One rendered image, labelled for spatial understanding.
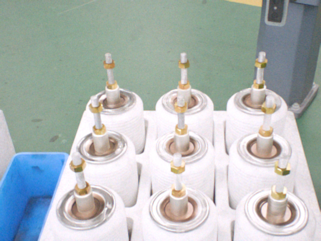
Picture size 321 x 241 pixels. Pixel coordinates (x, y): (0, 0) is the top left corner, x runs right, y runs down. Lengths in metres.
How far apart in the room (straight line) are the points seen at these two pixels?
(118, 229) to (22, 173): 0.39
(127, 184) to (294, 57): 0.57
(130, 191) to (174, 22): 1.00
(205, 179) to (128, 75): 0.72
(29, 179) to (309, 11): 0.67
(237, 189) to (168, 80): 0.67
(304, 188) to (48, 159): 0.47
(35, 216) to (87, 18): 0.92
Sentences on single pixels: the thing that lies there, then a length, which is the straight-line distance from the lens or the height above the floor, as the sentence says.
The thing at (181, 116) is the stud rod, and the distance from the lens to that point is 0.64.
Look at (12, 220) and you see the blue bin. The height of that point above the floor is 0.04.
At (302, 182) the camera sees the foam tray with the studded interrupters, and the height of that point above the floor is 0.18.
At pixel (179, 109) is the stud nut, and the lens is 0.63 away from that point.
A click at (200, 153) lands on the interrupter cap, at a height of 0.25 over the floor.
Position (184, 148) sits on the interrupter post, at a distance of 0.67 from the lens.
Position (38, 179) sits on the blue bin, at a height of 0.05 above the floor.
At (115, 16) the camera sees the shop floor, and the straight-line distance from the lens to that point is 1.71.
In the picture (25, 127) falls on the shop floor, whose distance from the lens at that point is 1.20.
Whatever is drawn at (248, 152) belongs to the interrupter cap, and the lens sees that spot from 0.67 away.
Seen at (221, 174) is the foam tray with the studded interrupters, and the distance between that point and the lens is 0.74.
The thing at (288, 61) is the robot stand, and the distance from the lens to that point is 1.12.
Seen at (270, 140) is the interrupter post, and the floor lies 0.28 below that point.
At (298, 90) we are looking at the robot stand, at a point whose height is 0.06.
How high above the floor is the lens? 0.69
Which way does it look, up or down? 37 degrees down
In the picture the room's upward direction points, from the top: 4 degrees counter-clockwise
